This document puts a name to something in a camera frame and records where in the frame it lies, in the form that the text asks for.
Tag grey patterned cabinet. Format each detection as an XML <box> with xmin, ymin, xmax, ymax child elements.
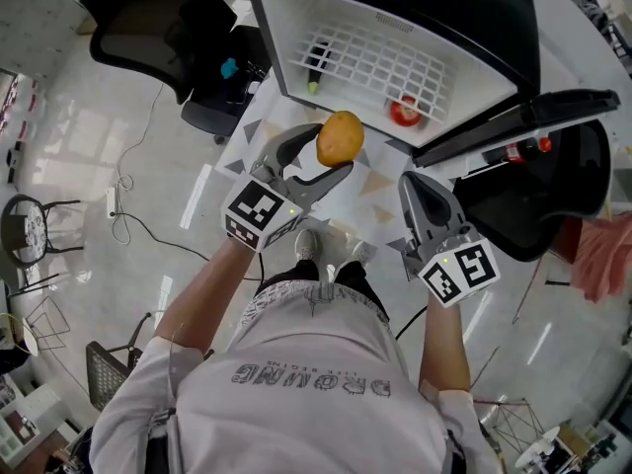
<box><xmin>0</xmin><ymin>0</ymin><xmax>90</xmax><ymax>81</ymax></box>

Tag white floor cable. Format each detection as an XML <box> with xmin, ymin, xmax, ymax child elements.
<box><xmin>111</xmin><ymin>81</ymin><xmax>164</xmax><ymax>246</ymax></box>

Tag person's grey shoe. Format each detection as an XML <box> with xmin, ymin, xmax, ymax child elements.
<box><xmin>294</xmin><ymin>228</ymin><xmax>320</xmax><ymax>262</ymax></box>
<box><xmin>340</xmin><ymin>240</ymin><xmax>379</xmax><ymax>269</ymax></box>

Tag white curved desk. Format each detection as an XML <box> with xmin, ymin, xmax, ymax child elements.
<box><xmin>513</xmin><ymin>0</ymin><xmax>632</xmax><ymax>216</ymax></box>

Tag dark red wooden-leg chair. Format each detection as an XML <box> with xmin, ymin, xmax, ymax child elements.
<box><xmin>545</xmin><ymin>214</ymin><xmax>584</xmax><ymax>285</ymax></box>

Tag black mini fridge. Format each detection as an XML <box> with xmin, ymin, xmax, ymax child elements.
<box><xmin>239</xmin><ymin>0</ymin><xmax>621</xmax><ymax>170</ymax></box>

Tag person's right grey shoe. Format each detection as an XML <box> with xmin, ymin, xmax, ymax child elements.
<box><xmin>340</xmin><ymin>240</ymin><xmax>379</xmax><ymax>269</ymax></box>

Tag red apple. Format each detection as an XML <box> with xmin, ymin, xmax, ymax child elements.
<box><xmin>388</xmin><ymin>95</ymin><xmax>424</xmax><ymax>127</ymax></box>

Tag dark soda bottle red cap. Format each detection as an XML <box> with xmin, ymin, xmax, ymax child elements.
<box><xmin>486</xmin><ymin>135</ymin><xmax>554</xmax><ymax>165</ymax></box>

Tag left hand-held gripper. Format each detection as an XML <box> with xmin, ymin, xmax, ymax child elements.
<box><xmin>220</xmin><ymin>122</ymin><xmax>356</xmax><ymax>252</ymax></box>

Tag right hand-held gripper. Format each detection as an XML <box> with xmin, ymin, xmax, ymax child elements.
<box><xmin>398</xmin><ymin>170</ymin><xmax>501</xmax><ymax>309</ymax></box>

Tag orange fruit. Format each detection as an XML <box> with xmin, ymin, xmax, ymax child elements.
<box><xmin>315</xmin><ymin>110</ymin><xmax>365</xmax><ymax>169</ymax></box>

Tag black mesh office chair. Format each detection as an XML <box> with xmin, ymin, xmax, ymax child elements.
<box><xmin>78</xmin><ymin>0</ymin><xmax>273</xmax><ymax>145</ymax></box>

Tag black wire frame stool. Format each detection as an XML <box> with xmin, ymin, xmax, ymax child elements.
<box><xmin>23</xmin><ymin>296</ymin><xmax>70</xmax><ymax>353</ymax></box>

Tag thin red cable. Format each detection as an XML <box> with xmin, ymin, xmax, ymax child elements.
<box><xmin>512</xmin><ymin>257</ymin><xmax>544</xmax><ymax>325</ymax></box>

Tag pink cloth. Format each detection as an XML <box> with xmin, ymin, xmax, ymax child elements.
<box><xmin>570</xmin><ymin>212</ymin><xmax>632</xmax><ymax>305</ymax></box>

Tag black floor cable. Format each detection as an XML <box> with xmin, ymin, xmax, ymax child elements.
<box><xmin>113</xmin><ymin>211</ymin><xmax>263</xmax><ymax>283</ymax></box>

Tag white triangle-patterned table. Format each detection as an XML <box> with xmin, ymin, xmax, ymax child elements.
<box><xmin>214</xmin><ymin>74</ymin><xmax>421</xmax><ymax>266</ymax></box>

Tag person's white printed shirt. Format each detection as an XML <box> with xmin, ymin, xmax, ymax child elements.
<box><xmin>88</xmin><ymin>281</ymin><xmax>500</xmax><ymax>474</ymax></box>

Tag person's black trousers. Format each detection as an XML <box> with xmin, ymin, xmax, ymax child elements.
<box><xmin>256</xmin><ymin>259</ymin><xmax>391</xmax><ymax>320</ymax></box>

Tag black perforated metal chair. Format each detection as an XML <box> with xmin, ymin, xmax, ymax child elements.
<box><xmin>85</xmin><ymin>312</ymin><xmax>152</xmax><ymax>412</ymax></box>

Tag person's right forearm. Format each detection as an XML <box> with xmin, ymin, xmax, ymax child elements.
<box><xmin>418</xmin><ymin>293</ymin><xmax>471</xmax><ymax>394</ymax></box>

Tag wire base stool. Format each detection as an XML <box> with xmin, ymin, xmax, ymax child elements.
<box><xmin>473</xmin><ymin>397</ymin><xmax>547</xmax><ymax>456</ymax></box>

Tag person's left forearm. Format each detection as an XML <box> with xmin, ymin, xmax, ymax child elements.
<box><xmin>155</xmin><ymin>237</ymin><xmax>256</xmax><ymax>359</ymax></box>

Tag black round metal chair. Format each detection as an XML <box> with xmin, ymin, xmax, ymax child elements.
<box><xmin>0</xmin><ymin>194</ymin><xmax>85</xmax><ymax>298</ymax></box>

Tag person's left grey shoe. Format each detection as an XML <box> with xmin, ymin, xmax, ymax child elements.
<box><xmin>294</xmin><ymin>228</ymin><xmax>320</xmax><ymax>262</ymax></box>

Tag black padded office chair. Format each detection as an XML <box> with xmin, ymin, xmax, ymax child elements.
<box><xmin>451</xmin><ymin>118</ymin><xmax>613</xmax><ymax>264</ymax></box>

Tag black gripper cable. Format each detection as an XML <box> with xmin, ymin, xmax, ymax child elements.
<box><xmin>394</xmin><ymin>305</ymin><xmax>429</xmax><ymax>341</ymax></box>

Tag white wire fridge shelf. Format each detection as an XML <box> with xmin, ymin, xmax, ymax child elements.
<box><xmin>288</xmin><ymin>25</ymin><xmax>458</xmax><ymax>122</ymax></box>

